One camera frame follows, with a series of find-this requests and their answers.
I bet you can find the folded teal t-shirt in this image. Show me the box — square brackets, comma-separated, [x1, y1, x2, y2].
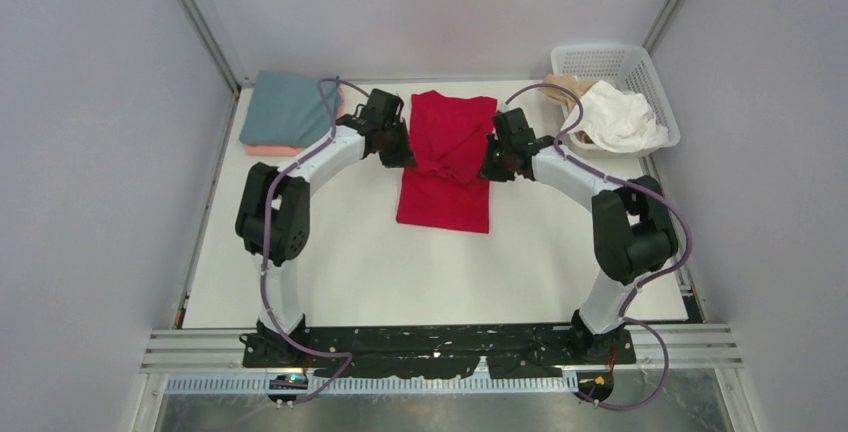
[239, 71, 344, 147]

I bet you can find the beige t-shirt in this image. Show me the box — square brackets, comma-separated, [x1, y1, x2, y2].
[542, 74, 597, 112]

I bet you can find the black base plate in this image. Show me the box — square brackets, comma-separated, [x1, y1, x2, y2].
[239, 323, 636, 379]

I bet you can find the red t-shirt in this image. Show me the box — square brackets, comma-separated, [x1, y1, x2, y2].
[396, 90, 498, 234]

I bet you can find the folded pink t-shirt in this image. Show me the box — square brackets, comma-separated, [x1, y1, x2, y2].
[239, 87, 331, 157]

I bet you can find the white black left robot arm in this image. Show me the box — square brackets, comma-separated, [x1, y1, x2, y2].
[235, 89, 416, 366]

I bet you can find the white t-shirt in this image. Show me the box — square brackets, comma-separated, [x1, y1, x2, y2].
[564, 80, 670, 153]

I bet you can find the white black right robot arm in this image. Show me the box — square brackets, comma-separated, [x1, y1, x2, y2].
[480, 108, 679, 363]

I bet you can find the white plastic laundry basket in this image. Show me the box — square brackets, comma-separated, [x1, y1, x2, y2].
[551, 44, 680, 158]

